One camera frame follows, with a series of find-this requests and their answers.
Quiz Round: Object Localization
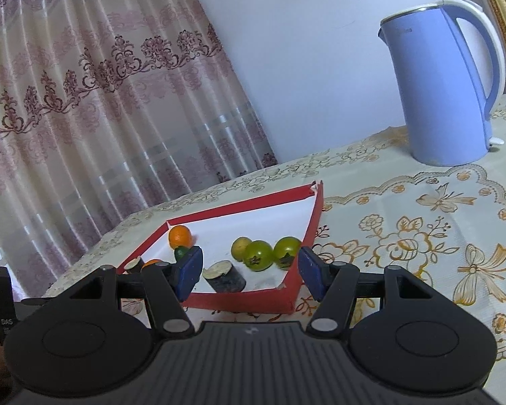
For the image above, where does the blue electric kettle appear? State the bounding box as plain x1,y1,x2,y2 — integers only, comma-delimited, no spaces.
378,0,506,167

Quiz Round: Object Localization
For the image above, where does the yellow-green round fruit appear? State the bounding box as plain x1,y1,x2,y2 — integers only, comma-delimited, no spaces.
230,237,253,261

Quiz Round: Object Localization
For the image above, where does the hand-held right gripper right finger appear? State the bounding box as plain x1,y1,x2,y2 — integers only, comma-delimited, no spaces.
299,245,450,339

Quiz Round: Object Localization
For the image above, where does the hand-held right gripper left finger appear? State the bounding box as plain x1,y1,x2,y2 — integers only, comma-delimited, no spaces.
53,246,204,339

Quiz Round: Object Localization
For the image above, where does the floral patterned curtain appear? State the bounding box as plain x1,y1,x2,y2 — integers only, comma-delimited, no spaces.
0,0,279,300

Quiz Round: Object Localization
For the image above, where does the red shallow box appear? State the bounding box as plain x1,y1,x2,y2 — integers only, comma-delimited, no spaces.
117,181,325,315

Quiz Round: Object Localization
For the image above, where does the green persimmon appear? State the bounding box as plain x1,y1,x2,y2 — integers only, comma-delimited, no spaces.
242,240,275,271
273,236,303,271

